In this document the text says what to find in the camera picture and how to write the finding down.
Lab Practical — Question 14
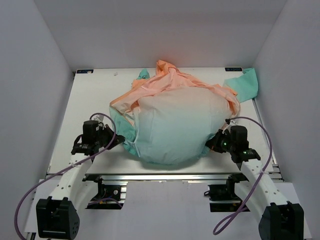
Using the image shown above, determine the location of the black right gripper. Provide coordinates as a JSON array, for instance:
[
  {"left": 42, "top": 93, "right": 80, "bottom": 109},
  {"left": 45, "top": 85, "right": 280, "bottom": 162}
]
[{"left": 205, "top": 129, "right": 235, "bottom": 154}]

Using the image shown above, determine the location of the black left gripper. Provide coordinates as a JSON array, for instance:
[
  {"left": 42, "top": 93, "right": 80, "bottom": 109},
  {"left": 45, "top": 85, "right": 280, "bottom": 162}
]
[{"left": 94, "top": 124, "right": 125, "bottom": 150}]

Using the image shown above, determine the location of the orange and teal jacket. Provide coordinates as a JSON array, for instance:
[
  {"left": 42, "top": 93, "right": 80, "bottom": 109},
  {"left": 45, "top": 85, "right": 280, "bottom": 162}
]
[{"left": 109, "top": 60, "right": 259, "bottom": 166}]

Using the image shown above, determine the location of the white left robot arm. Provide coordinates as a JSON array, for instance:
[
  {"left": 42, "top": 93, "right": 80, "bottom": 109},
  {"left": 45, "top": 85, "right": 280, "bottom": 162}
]
[{"left": 35, "top": 120, "right": 125, "bottom": 240}]

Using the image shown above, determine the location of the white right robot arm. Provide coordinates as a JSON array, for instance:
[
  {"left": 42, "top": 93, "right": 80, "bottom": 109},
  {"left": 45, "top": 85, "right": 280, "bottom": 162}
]
[{"left": 205, "top": 125, "right": 305, "bottom": 240}]

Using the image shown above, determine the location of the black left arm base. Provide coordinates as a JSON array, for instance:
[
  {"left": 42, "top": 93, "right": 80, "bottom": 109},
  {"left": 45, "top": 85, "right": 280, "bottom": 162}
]
[{"left": 82, "top": 175, "right": 128, "bottom": 210}]

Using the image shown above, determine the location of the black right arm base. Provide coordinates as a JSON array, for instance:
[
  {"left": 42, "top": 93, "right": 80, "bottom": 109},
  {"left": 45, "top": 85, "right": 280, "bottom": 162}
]
[{"left": 203, "top": 173, "right": 248, "bottom": 213}]

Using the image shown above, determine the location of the blue right table label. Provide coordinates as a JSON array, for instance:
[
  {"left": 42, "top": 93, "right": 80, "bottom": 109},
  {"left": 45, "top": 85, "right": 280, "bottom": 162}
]
[{"left": 224, "top": 67, "right": 243, "bottom": 72}]

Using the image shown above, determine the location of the blue table label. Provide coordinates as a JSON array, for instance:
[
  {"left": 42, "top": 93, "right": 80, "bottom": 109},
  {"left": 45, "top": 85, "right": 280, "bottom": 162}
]
[
  {"left": 76, "top": 69, "right": 94, "bottom": 74},
  {"left": 224, "top": 67, "right": 243, "bottom": 72}
]

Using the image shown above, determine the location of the blue left table label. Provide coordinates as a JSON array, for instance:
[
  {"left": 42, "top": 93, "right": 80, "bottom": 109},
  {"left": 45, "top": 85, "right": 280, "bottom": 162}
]
[{"left": 76, "top": 69, "right": 94, "bottom": 74}]

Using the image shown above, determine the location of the aluminium table edge rail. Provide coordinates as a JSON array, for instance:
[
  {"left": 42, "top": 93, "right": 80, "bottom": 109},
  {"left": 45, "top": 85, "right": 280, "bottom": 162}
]
[{"left": 80, "top": 173, "right": 231, "bottom": 182}]

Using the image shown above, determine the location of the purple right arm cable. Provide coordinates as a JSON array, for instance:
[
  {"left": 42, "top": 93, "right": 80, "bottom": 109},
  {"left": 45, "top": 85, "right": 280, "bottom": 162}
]
[{"left": 212, "top": 116, "right": 273, "bottom": 236}]

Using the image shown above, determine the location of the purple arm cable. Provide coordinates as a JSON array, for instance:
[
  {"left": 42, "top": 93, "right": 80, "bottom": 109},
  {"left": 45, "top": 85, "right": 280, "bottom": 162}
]
[
  {"left": 13, "top": 112, "right": 118, "bottom": 238},
  {"left": 212, "top": 116, "right": 273, "bottom": 236}
]

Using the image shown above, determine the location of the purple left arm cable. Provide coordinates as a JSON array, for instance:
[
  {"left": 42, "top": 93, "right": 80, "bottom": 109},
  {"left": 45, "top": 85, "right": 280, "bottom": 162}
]
[{"left": 13, "top": 112, "right": 118, "bottom": 238}]

